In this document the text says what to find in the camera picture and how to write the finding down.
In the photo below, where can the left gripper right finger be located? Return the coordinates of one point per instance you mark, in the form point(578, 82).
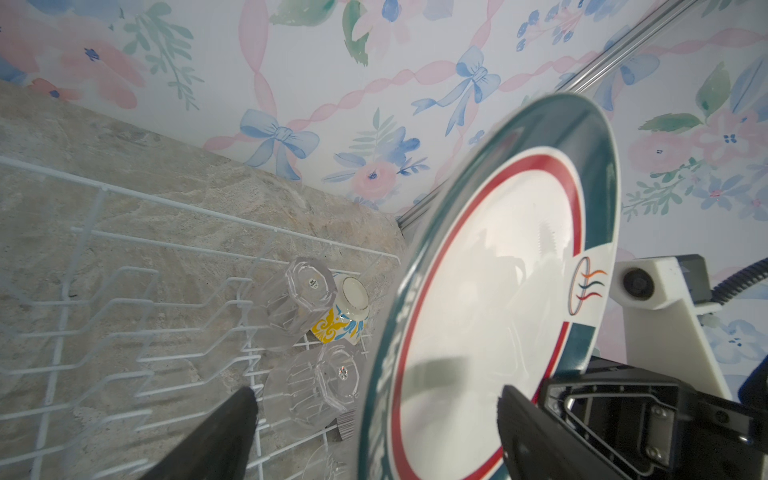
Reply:
point(535, 446)

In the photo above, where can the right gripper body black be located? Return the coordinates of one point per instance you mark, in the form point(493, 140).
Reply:
point(644, 425)

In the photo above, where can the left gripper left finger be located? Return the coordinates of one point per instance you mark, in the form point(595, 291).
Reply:
point(219, 447)

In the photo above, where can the green and red rimmed plate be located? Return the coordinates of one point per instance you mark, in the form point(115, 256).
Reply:
point(506, 284)

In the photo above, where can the clear glass tumbler middle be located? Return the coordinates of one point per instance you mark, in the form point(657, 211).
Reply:
point(306, 392)

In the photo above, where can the clear glass tumbler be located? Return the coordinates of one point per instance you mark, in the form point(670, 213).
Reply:
point(285, 307)
point(306, 392)
point(330, 462)

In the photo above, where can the clear glass tumbler front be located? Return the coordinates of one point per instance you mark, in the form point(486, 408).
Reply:
point(330, 462)

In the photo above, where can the grey striped ceramic bowl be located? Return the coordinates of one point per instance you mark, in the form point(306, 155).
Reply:
point(344, 425)

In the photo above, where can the clear glass tumbler back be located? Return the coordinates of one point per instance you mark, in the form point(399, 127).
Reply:
point(285, 307)

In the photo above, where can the yellow patterned ceramic bowl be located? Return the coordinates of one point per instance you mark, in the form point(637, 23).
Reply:
point(349, 315)

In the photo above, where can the white wire dish rack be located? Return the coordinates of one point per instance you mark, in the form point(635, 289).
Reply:
point(126, 309)

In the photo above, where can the right aluminium corner post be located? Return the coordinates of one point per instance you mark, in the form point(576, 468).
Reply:
point(553, 109)

